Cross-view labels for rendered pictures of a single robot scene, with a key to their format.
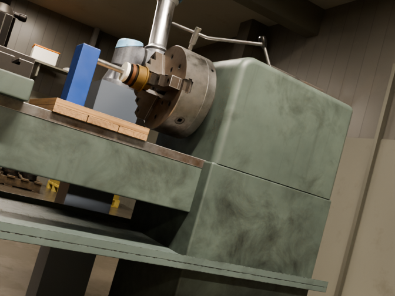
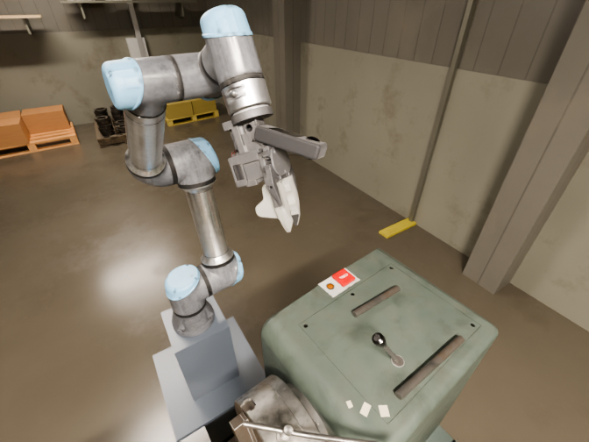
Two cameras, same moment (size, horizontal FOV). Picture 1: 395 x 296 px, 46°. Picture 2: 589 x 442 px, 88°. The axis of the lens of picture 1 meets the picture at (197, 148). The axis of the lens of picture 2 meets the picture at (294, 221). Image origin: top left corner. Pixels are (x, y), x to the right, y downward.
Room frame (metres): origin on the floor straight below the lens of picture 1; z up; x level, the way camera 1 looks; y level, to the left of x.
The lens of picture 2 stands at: (1.34, 0.13, 2.07)
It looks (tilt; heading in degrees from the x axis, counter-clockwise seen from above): 36 degrees down; 354
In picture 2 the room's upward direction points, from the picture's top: straight up
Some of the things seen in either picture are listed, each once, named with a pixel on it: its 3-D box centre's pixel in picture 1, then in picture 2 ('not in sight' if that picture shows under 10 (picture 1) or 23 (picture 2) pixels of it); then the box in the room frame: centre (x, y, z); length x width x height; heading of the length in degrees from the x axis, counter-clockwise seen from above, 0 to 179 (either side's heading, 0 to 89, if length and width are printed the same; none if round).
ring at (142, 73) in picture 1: (137, 77); not in sight; (1.59, 0.26, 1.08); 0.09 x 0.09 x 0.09; 31
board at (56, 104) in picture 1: (84, 118); not in sight; (1.52, 0.38, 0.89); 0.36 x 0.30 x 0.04; 31
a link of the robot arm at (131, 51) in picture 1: (128, 54); (187, 288); (2.09, 0.42, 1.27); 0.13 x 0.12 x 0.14; 120
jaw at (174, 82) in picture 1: (168, 83); not in sight; (1.55, 0.16, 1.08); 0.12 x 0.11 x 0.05; 31
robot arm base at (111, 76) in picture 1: (120, 77); (191, 310); (2.09, 0.43, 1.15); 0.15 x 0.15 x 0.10
